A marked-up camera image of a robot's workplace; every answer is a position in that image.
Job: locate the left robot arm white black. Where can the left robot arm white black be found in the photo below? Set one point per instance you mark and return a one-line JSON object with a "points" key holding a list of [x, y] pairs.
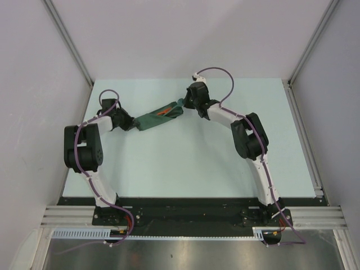
{"points": [[83, 152]]}

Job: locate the orange plastic fork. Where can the orange plastic fork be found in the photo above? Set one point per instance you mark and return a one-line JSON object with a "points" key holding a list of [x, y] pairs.
{"points": [[165, 111]]}

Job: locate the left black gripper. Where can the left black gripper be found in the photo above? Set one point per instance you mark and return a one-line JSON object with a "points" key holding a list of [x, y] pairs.
{"points": [[130, 122]]}

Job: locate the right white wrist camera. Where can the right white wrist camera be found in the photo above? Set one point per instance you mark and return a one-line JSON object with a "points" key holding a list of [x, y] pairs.
{"points": [[198, 78]]}

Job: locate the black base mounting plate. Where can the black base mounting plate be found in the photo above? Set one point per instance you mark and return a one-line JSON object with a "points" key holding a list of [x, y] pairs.
{"points": [[187, 217]]}

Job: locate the dark green cloth napkin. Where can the dark green cloth napkin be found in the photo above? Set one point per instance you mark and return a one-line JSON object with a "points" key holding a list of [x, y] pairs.
{"points": [[151, 119]]}

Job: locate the aluminium frame post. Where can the aluminium frame post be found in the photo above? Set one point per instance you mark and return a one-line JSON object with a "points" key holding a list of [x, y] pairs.
{"points": [[67, 39], [314, 39]]}

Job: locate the front aluminium extrusion rail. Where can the front aluminium extrusion rail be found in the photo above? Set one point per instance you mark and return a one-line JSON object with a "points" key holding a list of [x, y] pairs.
{"points": [[304, 217]]}

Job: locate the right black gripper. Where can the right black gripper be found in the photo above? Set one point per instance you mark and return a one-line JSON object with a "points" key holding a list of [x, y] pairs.
{"points": [[186, 103]]}

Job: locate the white slotted cable duct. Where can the white slotted cable duct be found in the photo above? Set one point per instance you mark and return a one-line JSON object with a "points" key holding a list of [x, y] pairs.
{"points": [[117, 234]]}

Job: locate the right aluminium table rail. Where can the right aluminium table rail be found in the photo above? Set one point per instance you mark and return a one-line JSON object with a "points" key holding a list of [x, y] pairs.
{"points": [[304, 141]]}

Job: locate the right aluminium frame post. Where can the right aluminium frame post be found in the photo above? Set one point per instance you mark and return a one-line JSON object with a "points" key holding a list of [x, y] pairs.
{"points": [[314, 39]]}

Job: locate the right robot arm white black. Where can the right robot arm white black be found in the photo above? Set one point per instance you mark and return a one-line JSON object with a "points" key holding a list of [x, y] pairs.
{"points": [[250, 140]]}

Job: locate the left aluminium frame post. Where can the left aluminium frame post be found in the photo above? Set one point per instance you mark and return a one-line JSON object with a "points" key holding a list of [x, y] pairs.
{"points": [[67, 39]]}

